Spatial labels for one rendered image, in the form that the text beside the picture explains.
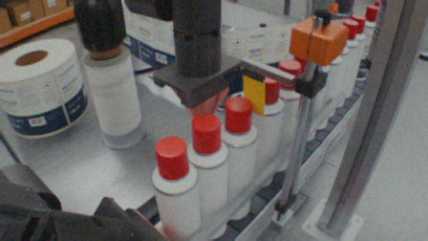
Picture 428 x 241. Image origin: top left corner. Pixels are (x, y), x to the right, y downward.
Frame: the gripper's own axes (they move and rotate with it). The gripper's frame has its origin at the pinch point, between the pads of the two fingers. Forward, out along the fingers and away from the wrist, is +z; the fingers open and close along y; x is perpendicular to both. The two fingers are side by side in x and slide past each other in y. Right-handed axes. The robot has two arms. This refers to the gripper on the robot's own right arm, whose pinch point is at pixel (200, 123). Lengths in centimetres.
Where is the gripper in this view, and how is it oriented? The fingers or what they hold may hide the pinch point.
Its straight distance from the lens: 45.3
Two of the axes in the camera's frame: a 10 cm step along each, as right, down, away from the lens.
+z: -0.1, 7.9, 6.1
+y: -6.5, 4.6, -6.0
